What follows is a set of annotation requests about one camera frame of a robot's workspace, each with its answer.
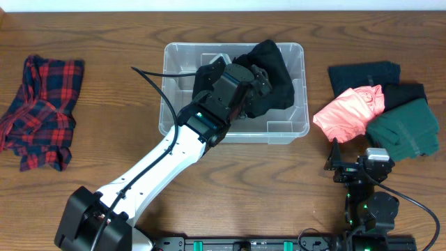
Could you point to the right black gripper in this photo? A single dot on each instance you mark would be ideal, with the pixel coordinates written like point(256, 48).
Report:
point(348, 169)

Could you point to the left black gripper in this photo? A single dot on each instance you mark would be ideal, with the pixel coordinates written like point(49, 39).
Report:
point(262, 84)

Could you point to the black garment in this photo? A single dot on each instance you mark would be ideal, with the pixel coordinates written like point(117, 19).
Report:
point(267, 56)

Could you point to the pink garment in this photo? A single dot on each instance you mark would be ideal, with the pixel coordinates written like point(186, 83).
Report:
point(348, 115)

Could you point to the red navy plaid shirt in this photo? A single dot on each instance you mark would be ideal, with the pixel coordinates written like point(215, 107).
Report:
point(39, 125)

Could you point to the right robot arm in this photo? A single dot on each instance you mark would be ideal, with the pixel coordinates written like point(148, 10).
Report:
point(370, 214)

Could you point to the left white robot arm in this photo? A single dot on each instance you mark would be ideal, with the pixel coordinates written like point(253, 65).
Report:
point(106, 219)

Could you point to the dark navy folded garment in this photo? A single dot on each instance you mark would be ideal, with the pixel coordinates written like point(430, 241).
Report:
point(363, 74)

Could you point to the dark green folded garment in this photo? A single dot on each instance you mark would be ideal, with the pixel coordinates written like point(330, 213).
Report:
point(407, 131)

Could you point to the black folded cloth right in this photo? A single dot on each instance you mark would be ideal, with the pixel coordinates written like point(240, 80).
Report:
point(397, 95)

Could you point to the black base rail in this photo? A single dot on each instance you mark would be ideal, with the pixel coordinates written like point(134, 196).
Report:
point(178, 243)

